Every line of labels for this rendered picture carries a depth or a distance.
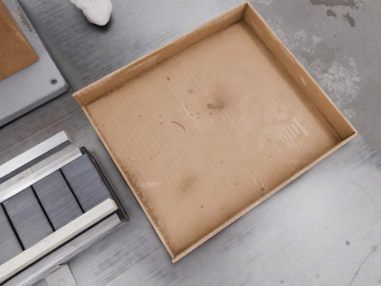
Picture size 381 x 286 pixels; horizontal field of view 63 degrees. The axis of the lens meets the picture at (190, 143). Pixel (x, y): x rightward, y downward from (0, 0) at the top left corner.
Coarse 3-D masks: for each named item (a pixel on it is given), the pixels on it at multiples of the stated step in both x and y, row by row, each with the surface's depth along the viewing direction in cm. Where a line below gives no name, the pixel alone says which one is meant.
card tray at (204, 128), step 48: (192, 48) 50; (240, 48) 50; (96, 96) 46; (144, 96) 47; (192, 96) 47; (240, 96) 48; (288, 96) 48; (144, 144) 45; (192, 144) 45; (240, 144) 45; (288, 144) 46; (336, 144) 46; (144, 192) 43; (192, 192) 43; (240, 192) 43; (192, 240) 41
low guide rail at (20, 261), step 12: (108, 204) 34; (84, 216) 34; (96, 216) 34; (60, 228) 34; (72, 228) 33; (84, 228) 35; (48, 240) 33; (60, 240) 33; (24, 252) 33; (36, 252) 33; (12, 264) 32; (24, 264) 33; (0, 276) 32
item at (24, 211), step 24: (72, 168) 39; (24, 192) 38; (48, 192) 38; (72, 192) 38; (96, 192) 38; (0, 216) 37; (24, 216) 37; (48, 216) 37; (72, 216) 37; (0, 240) 36; (24, 240) 36; (0, 264) 35
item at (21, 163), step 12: (60, 132) 32; (48, 144) 31; (60, 144) 31; (24, 156) 31; (36, 156) 31; (48, 156) 32; (0, 168) 30; (12, 168) 30; (24, 168) 31; (0, 180) 31
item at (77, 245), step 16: (64, 160) 39; (32, 176) 39; (0, 192) 38; (16, 192) 38; (112, 192) 41; (112, 224) 37; (80, 240) 37; (96, 240) 40; (48, 256) 36; (64, 256) 36; (32, 272) 35
